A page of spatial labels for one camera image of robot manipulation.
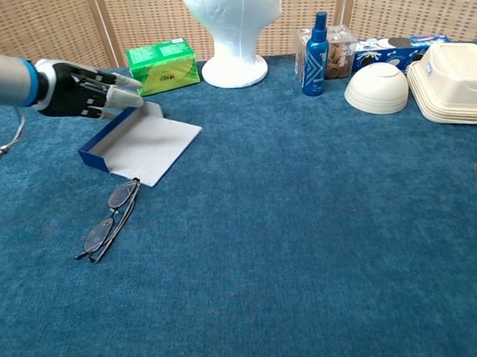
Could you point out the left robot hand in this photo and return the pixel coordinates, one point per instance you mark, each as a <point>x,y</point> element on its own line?
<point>67,92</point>

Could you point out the blue glasses case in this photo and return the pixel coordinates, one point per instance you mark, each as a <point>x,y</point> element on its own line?
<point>151,147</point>

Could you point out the black eyeglasses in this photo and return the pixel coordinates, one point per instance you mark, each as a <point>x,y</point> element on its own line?
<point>99,235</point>

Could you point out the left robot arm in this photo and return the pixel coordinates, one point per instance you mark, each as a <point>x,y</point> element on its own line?
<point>1,79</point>

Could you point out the rattan folding screen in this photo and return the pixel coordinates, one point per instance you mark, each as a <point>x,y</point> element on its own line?
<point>51,36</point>

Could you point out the green cardboard box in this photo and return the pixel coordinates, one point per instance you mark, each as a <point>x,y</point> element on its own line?
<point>163,70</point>

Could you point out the white foam mannequin head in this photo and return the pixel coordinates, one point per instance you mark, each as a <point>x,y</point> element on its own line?
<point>233,25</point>

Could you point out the blue spray bottle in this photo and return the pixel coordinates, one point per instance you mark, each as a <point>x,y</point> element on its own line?
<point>315,60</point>

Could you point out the blue table cloth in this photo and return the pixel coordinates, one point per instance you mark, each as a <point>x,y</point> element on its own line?
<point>286,224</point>

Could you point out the clear plastic cookie box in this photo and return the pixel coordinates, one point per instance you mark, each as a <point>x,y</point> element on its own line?
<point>340,55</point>

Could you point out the white upturned bowl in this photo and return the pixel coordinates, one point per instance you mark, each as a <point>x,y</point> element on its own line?
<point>376,89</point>

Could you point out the blue sandwich cookie box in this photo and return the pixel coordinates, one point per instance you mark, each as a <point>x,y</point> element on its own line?
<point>376,54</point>

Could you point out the beige lidded lunch box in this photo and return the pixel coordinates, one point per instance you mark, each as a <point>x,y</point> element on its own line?
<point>451,84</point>

